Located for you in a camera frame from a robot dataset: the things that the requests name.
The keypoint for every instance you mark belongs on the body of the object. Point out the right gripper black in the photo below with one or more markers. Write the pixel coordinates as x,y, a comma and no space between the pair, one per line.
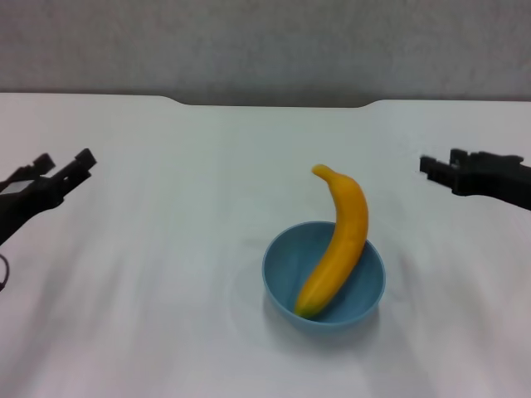
493,176

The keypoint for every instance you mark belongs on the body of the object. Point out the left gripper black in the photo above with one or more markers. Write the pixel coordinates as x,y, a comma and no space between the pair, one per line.
29,199

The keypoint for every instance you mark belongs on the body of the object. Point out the yellow banana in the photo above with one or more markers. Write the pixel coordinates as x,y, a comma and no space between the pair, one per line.
342,248

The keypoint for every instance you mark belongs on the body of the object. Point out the blue bowl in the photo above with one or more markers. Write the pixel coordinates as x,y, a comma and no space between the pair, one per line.
290,269

